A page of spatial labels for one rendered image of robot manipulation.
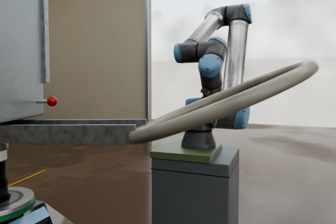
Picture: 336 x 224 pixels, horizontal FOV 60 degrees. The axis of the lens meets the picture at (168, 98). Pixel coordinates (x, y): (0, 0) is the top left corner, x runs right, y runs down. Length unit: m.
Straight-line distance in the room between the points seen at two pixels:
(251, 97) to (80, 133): 0.45
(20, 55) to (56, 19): 6.32
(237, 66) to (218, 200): 0.69
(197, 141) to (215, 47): 0.54
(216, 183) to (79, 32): 5.74
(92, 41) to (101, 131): 5.85
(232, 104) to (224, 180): 0.96
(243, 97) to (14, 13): 0.67
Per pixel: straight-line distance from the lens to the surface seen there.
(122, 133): 0.75
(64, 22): 7.10
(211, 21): 1.65
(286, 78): 0.57
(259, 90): 0.53
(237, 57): 1.63
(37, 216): 1.10
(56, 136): 0.82
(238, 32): 1.70
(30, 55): 0.98
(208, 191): 1.48
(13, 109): 0.91
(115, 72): 6.23
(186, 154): 1.45
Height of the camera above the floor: 1.24
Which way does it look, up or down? 3 degrees down
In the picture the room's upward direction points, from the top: straight up
